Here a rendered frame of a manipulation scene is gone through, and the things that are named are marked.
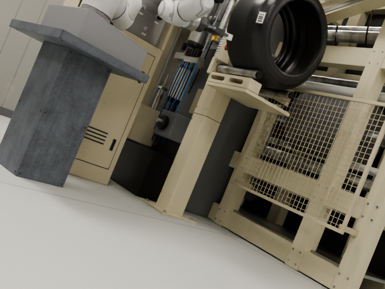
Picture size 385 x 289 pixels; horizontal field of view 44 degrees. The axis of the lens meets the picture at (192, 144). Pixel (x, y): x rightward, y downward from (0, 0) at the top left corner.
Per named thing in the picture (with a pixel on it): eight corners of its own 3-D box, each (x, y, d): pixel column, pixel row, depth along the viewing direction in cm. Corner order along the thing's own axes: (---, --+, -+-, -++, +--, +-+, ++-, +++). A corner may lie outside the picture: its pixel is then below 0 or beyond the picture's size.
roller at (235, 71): (215, 65, 276) (222, 64, 278) (216, 73, 277) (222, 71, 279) (256, 71, 248) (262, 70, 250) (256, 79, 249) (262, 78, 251)
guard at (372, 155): (228, 182, 308) (270, 83, 309) (231, 183, 309) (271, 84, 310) (341, 234, 236) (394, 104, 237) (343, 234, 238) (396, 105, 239)
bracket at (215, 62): (206, 71, 276) (212, 56, 276) (251, 97, 300) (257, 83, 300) (209, 72, 273) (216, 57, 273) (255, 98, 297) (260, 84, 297)
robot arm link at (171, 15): (179, 31, 234) (195, 25, 223) (152, 20, 224) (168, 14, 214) (181, 10, 235) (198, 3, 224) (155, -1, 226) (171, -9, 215)
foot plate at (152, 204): (140, 199, 293) (141, 195, 293) (173, 209, 309) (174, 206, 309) (162, 214, 271) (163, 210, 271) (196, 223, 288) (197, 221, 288)
